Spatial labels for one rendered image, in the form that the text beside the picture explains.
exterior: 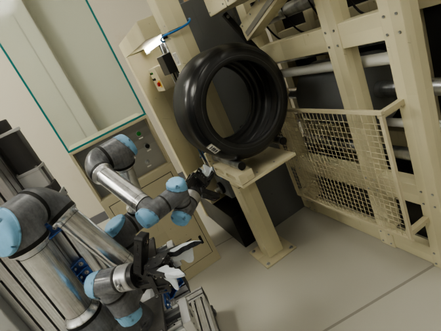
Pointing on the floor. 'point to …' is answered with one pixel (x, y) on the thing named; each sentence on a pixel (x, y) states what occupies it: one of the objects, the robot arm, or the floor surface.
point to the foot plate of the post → (274, 255)
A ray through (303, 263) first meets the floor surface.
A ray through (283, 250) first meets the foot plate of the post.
